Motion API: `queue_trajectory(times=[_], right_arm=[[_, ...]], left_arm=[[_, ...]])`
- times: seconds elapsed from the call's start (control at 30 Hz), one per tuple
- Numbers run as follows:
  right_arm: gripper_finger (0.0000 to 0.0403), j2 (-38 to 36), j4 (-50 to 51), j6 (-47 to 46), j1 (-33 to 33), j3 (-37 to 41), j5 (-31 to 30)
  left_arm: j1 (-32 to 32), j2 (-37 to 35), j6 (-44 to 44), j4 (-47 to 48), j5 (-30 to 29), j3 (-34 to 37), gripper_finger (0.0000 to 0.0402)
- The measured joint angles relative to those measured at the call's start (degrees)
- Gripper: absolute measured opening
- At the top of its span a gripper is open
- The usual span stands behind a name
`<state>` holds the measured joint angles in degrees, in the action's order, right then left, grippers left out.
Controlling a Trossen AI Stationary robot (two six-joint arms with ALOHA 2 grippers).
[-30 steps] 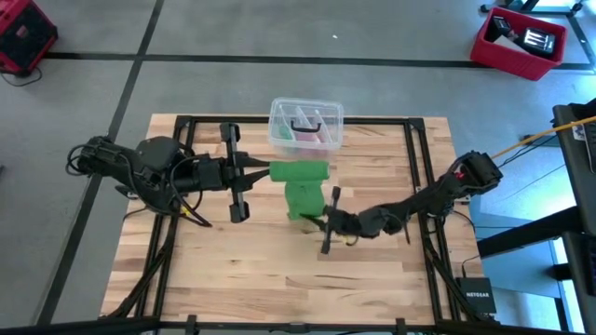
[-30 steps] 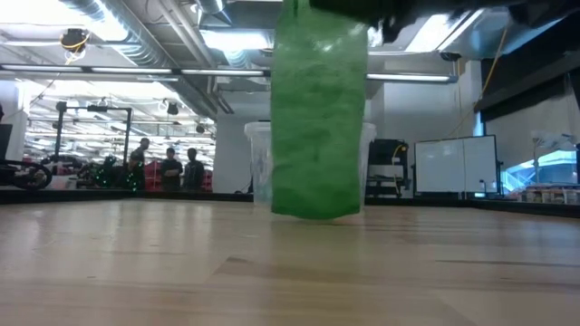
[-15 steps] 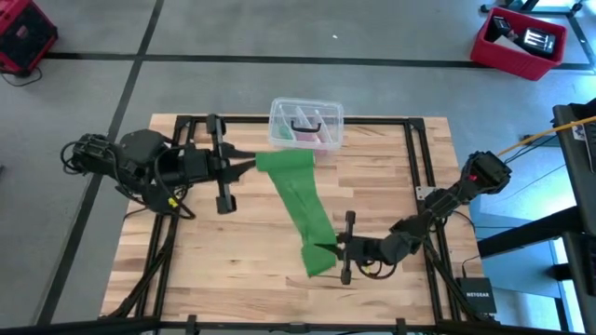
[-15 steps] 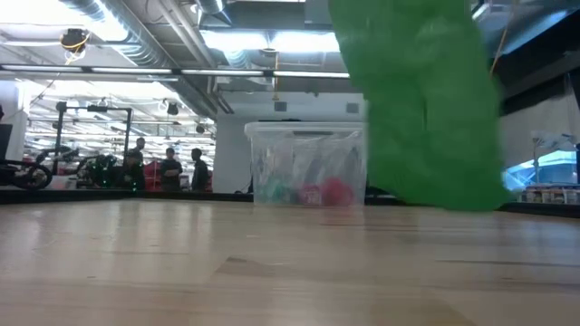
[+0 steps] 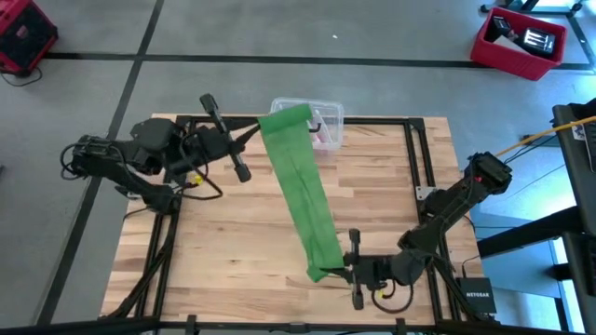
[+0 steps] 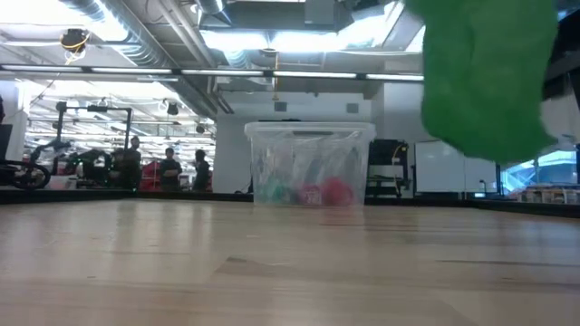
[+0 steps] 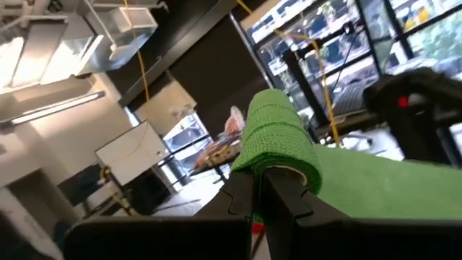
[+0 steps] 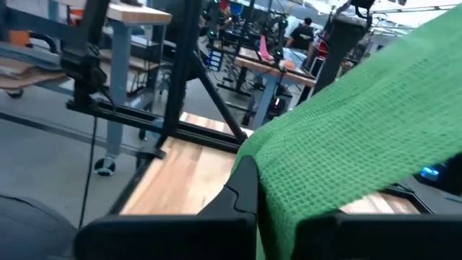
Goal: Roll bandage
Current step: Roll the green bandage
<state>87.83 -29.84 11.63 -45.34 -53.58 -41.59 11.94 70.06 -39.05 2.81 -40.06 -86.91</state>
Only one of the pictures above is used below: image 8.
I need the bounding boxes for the black aluminium rig frame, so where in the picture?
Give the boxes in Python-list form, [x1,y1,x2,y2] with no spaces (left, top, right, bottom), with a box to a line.
[59,0,434,217]

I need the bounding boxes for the wood top table blue legs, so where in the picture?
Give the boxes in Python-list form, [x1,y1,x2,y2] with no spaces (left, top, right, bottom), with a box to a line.
[233,45,318,131]

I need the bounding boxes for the black hanging cable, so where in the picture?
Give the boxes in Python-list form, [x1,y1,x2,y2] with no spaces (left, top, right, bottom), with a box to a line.
[77,115,99,231]

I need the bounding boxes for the green elastic bandage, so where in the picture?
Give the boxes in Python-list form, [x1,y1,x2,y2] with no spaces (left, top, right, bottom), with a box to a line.
[230,4,462,260]

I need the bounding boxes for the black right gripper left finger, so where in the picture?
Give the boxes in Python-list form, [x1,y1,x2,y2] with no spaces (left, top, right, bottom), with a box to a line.
[73,155,260,260]

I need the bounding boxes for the person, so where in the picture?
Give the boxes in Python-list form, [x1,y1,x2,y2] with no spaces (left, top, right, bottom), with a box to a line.
[284,17,315,51]

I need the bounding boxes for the wood top workbench on casters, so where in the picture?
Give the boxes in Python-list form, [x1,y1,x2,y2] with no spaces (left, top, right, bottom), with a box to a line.
[63,1,173,178]

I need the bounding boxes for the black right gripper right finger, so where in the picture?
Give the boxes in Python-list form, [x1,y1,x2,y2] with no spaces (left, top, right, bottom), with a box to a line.
[292,211,462,260]

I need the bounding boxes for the black office chair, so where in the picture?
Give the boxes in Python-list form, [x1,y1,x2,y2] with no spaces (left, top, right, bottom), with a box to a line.
[0,193,79,260]

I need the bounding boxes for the stack of cardboard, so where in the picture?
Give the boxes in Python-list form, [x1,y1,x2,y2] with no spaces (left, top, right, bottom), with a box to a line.
[0,56,70,91]

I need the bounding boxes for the pink cloth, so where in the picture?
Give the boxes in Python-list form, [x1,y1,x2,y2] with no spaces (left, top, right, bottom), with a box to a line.
[258,35,276,62]

